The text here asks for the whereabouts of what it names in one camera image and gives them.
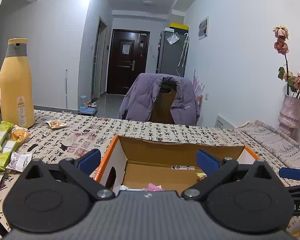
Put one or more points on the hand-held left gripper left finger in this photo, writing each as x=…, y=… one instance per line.
x=90, y=160

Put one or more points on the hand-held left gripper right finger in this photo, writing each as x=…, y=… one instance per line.
x=207, y=160

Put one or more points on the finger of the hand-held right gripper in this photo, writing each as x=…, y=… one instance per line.
x=291, y=173

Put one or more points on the clear orange cracker packet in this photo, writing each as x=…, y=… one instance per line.
x=200, y=175

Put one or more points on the orange cardboard box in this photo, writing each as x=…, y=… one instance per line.
x=162, y=152

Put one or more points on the white snack packet red print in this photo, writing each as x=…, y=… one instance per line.
x=130, y=188

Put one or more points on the pink snack packet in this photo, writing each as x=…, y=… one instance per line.
x=155, y=187

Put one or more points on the grey quilted cloth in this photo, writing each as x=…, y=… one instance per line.
x=272, y=142

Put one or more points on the small clear snack packet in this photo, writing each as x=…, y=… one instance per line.
x=55, y=124

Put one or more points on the blue pet water feeder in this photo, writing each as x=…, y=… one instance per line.
x=87, y=108

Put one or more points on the pink ribbed vase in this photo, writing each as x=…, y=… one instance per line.
x=290, y=115

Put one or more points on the brown chair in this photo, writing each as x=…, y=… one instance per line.
x=162, y=107

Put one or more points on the clear cookie packet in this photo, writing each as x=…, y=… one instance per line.
x=20, y=135

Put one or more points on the purple puffer jacket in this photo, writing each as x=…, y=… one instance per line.
x=142, y=97

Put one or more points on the green white snack bar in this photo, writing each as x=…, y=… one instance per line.
x=2, y=133
x=3, y=155

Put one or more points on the dark brown door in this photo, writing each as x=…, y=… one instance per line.
x=126, y=65

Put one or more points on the yellow thermos bottle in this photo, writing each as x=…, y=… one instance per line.
x=16, y=85

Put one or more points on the grey refrigerator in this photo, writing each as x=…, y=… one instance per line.
x=170, y=57

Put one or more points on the white folded umbrella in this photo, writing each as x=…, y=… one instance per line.
x=184, y=50

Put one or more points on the clear plastic bag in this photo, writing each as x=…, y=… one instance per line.
x=172, y=38

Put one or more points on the yellow box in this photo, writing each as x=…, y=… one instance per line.
x=179, y=27

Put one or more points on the white wall outlet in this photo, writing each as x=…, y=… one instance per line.
x=207, y=96

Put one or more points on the pink wall decoration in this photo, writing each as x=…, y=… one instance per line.
x=198, y=85

